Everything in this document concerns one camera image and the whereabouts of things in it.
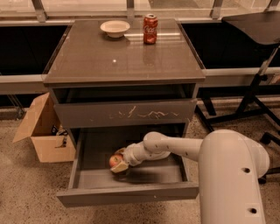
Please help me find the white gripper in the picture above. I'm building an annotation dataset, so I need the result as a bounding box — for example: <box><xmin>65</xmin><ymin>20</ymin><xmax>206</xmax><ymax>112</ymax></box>
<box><xmin>110</xmin><ymin>143</ymin><xmax>145</xmax><ymax>173</ymax></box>

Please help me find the red apple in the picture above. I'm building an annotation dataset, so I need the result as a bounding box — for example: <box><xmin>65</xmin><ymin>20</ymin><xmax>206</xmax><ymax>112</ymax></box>
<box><xmin>109</xmin><ymin>154</ymin><xmax>123</xmax><ymax>168</ymax></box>

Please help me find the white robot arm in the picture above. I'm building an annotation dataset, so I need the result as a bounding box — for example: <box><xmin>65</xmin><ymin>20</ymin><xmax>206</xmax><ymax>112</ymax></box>
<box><xmin>109</xmin><ymin>129</ymin><xmax>270</xmax><ymax>224</ymax></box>

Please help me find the open grey middle drawer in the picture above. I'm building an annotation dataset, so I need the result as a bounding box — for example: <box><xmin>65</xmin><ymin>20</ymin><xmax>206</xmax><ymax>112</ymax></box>
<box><xmin>57</xmin><ymin>124</ymin><xmax>199</xmax><ymax>207</ymax></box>

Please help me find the scratched grey top drawer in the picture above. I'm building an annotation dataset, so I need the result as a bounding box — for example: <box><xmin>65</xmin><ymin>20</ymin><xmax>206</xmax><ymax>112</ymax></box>
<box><xmin>54</xmin><ymin>99</ymin><xmax>197</xmax><ymax>128</ymax></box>

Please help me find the grey drawer cabinet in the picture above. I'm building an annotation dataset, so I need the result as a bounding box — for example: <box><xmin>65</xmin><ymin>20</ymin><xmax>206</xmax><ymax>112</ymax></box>
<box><xmin>44</xmin><ymin>19</ymin><xmax>205</xmax><ymax>142</ymax></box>

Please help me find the open cardboard box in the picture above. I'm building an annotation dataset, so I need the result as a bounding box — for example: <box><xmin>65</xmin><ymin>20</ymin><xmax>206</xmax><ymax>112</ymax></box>
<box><xmin>13</xmin><ymin>94</ymin><xmax>76</xmax><ymax>163</ymax></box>

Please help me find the white bowl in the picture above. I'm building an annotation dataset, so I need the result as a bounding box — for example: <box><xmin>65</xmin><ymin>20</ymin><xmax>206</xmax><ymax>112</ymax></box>
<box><xmin>100</xmin><ymin>20</ymin><xmax>130</xmax><ymax>39</ymax></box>

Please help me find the red cola can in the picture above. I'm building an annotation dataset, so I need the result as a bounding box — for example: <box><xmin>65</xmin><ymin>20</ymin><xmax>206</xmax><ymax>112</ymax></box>
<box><xmin>143</xmin><ymin>14</ymin><xmax>158</xmax><ymax>45</ymax></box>

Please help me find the black office chair base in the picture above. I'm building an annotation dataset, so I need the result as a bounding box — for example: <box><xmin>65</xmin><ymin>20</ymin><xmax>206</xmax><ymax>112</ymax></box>
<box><xmin>258</xmin><ymin>132</ymin><xmax>280</xmax><ymax>184</ymax></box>

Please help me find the metal window railing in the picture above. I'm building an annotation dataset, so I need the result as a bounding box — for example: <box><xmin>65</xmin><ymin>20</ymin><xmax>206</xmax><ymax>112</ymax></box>
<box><xmin>0</xmin><ymin>0</ymin><xmax>280</xmax><ymax>23</ymax></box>

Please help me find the black side table with stand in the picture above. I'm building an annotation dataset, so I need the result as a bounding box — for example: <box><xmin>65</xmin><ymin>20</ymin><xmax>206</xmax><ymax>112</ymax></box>
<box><xmin>195</xmin><ymin>10</ymin><xmax>280</xmax><ymax>132</ymax></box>

